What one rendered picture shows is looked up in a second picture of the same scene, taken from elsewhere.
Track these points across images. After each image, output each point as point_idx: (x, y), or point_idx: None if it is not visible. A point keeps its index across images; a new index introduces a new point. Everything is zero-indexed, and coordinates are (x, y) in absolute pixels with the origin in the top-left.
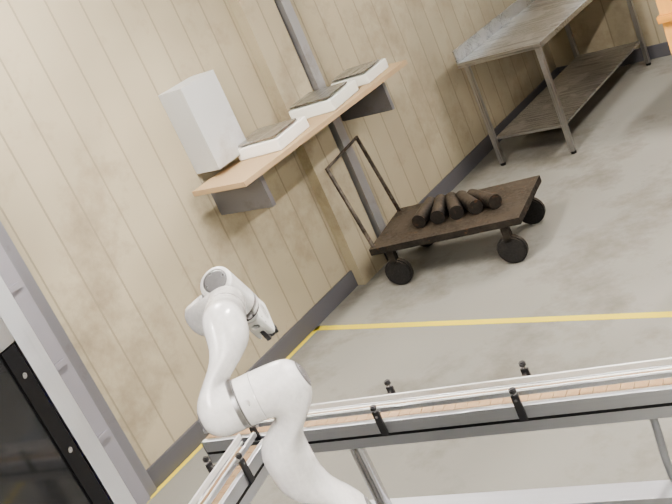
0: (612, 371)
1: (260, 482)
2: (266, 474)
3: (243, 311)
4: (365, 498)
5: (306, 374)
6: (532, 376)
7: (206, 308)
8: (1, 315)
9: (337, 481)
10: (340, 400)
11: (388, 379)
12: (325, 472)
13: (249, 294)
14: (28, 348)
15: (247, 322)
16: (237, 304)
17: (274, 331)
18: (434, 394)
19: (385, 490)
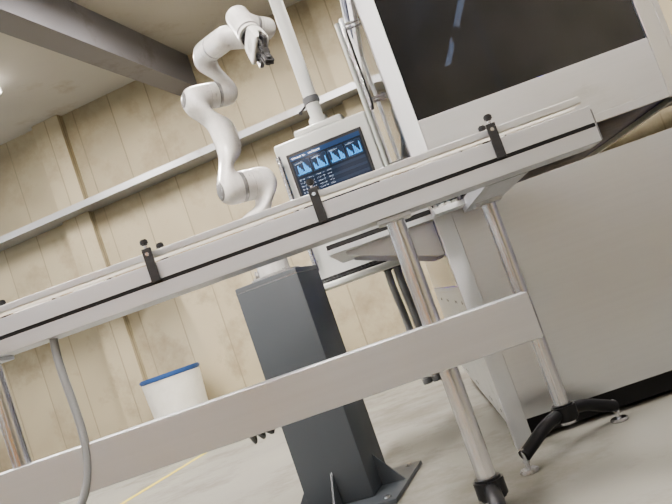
0: (61, 291)
1: (478, 189)
2: (480, 188)
3: (195, 53)
4: (218, 183)
5: (181, 101)
6: (139, 255)
7: None
8: None
9: (219, 163)
10: (377, 169)
11: (307, 180)
12: (218, 154)
13: (234, 33)
14: None
15: (195, 60)
16: (195, 48)
17: (253, 64)
18: (257, 220)
19: (415, 304)
